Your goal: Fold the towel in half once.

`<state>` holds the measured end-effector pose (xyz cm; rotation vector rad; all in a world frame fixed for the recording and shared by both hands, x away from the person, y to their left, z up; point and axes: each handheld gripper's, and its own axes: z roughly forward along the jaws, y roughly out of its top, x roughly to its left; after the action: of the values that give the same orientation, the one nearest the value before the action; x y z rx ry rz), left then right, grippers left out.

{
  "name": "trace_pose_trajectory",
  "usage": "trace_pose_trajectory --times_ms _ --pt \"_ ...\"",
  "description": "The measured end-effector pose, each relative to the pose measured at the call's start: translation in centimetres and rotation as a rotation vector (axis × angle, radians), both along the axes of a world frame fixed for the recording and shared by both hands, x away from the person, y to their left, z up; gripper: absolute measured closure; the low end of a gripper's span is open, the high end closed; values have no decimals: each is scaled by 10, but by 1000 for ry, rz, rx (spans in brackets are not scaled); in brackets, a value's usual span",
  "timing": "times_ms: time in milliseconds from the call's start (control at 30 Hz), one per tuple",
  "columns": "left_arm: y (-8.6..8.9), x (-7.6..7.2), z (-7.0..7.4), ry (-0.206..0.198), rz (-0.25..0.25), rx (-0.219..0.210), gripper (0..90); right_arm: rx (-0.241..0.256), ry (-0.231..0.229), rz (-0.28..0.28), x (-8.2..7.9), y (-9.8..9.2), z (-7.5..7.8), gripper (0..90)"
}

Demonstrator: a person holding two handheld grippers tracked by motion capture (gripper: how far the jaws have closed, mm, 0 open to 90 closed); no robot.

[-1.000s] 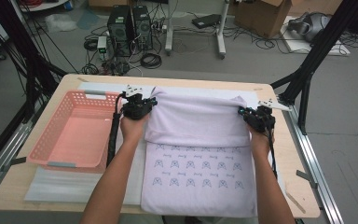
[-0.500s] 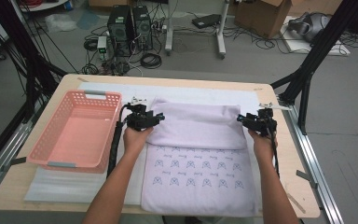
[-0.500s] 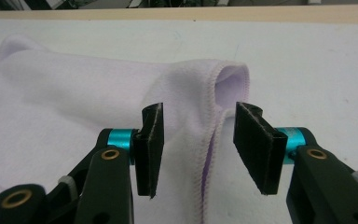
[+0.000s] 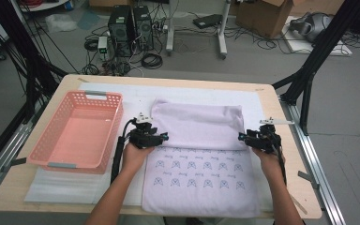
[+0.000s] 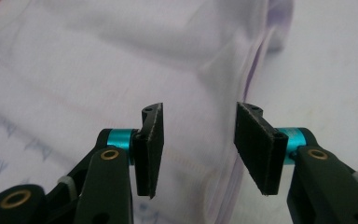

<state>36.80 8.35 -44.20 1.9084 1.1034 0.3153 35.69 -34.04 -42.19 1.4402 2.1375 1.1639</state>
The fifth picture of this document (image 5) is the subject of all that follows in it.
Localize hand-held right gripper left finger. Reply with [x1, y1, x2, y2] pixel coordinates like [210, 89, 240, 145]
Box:
[74, 102, 165, 224]

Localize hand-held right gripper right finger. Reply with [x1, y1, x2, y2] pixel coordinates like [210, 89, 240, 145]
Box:
[233, 101, 358, 224]

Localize lilac printed garment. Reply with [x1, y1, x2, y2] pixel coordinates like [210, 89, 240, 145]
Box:
[0, 0, 295, 224]

